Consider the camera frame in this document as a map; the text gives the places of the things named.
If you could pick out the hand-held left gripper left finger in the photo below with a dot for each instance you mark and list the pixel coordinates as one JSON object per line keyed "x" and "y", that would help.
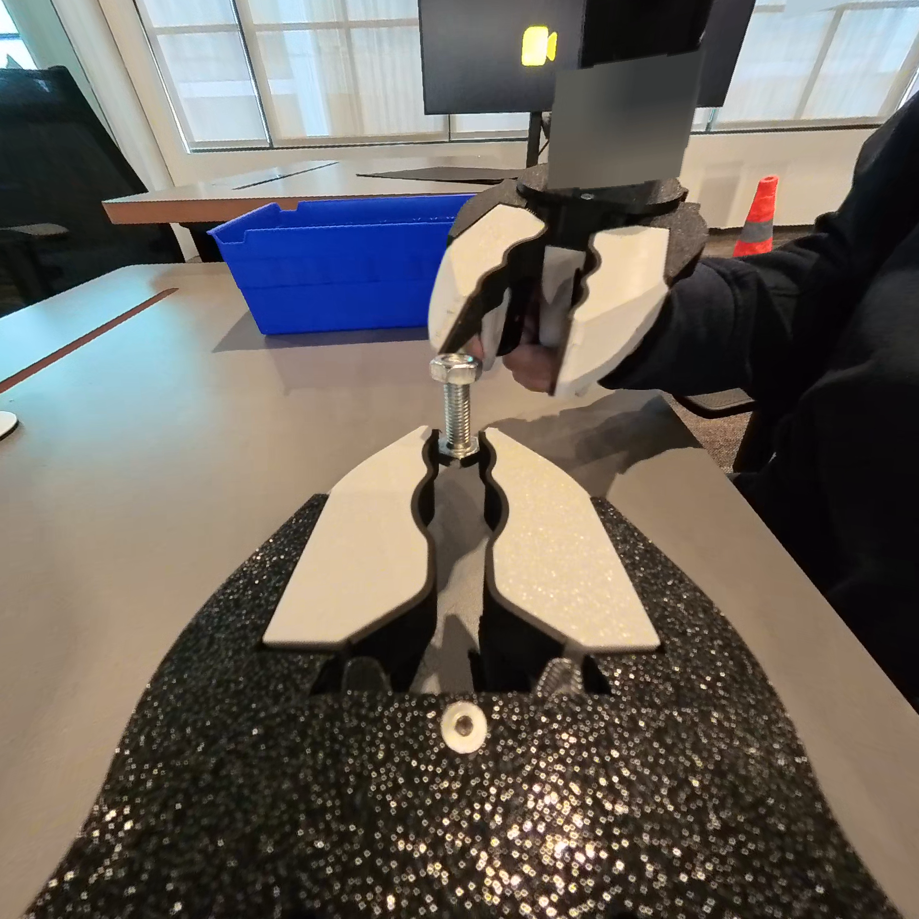
{"x": 359, "y": 560}

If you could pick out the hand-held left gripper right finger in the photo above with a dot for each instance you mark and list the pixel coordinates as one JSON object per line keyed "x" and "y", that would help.
{"x": 560, "y": 560}

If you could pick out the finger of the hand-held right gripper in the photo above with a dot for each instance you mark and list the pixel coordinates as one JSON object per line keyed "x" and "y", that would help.
{"x": 474, "y": 265}
{"x": 624, "y": 301}

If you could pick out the silver hex nut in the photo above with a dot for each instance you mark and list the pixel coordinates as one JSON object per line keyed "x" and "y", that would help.
{"x": 454, "y": 370}

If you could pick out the blue plastic bin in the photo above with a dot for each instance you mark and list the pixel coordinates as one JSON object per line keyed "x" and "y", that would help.
{"x": 344, "y": 273}

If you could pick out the silver hex bolt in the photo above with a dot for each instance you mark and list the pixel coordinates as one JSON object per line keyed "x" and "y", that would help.
{"x": 454, "y": 416}

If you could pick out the person's right hand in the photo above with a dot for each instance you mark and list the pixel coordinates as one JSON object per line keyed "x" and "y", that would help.
{"x": 531, "y": 370}

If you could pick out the black desk mat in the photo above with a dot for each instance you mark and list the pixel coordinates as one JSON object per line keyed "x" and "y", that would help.
{"x": 445, "y": 174}

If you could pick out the orange traffic cone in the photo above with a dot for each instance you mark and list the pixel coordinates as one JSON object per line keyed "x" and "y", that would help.
{"x": 757, "y": 222}

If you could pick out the black monitor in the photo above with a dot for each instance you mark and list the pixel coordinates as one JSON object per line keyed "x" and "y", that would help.
{"x": 488, "y": 57}

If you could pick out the background desk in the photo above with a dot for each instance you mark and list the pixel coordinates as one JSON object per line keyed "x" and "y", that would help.
{"x": 287, "y": 187}

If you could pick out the person's dark clothed torso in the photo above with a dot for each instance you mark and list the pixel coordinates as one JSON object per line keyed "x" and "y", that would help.
{"x": 861, "y": 359}

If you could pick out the large window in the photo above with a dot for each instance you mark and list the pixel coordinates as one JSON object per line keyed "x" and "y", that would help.
{"x": 323, "y": 64}

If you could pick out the white stand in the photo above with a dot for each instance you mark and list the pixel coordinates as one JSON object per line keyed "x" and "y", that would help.
{"x": 6, "y": 423}

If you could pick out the black office chair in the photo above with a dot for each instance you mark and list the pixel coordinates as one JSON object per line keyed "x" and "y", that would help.
{"x": 57, "y": 158}

